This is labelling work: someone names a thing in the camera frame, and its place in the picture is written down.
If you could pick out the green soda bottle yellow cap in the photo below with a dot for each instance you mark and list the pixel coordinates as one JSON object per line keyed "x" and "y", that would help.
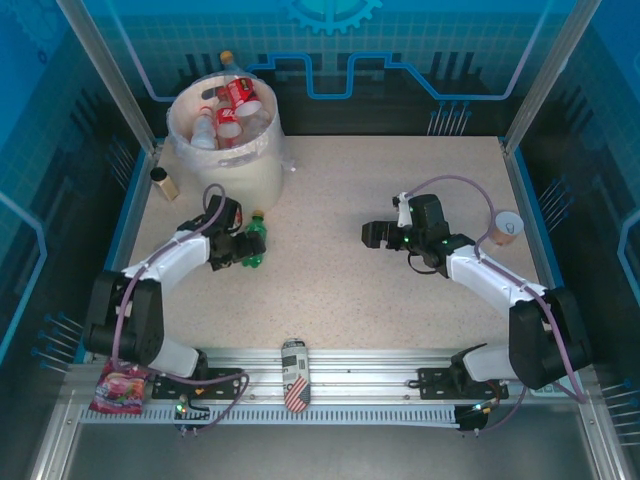
{"x": 256, "y": 226}

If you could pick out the white bottle red cap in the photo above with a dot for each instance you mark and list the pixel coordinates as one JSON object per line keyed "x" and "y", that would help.
{"x": 202, "y": 132}

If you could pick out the clear cola bottle red cap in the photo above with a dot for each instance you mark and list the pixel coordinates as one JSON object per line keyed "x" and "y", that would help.
{"x": 227, "y": 117}

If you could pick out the cola bottle yellow cap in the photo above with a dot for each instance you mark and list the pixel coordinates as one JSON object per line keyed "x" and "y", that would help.
{"x": 241, "y": 90}

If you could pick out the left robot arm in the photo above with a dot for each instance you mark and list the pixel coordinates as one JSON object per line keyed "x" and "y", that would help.
{"x": 170, "y": 257}

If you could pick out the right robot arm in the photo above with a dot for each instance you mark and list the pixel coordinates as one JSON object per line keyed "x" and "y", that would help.
{"x": 490, "y": 280}

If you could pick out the cream plastic waste bin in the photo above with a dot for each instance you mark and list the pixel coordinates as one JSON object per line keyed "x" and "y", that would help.
{"x": 240, "y": 175}

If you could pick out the clear plastic bin liner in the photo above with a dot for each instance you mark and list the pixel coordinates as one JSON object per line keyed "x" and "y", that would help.
{"x": 182, "y": 147}

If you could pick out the newsprint can with flag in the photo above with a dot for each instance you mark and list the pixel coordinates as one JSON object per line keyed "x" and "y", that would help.
{"x": 295, "y": 375}

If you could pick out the black connector box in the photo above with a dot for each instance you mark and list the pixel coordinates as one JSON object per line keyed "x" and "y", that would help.
{"x": 192, "y": 410}
{"x": 470, "y": 417}

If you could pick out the red candy bag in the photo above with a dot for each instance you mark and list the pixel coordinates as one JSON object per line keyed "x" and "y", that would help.
{"x": 120, "y": 392}

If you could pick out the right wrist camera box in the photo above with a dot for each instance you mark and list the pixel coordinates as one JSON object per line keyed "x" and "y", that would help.
{"x": 404, "y": 212}

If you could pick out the aluminium mounting rail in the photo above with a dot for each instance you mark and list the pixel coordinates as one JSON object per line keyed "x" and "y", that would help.
{"x": 360, "y": 370}

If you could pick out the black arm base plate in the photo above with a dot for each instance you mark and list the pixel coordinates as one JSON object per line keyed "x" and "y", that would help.
{"x": 435, "y": 382}
{"x": 170, "y": 387}

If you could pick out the aluminium frame post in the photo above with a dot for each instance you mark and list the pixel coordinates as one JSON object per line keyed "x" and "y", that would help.
{"x": 112, "y": 75}
{"x": 547, "y": 75}

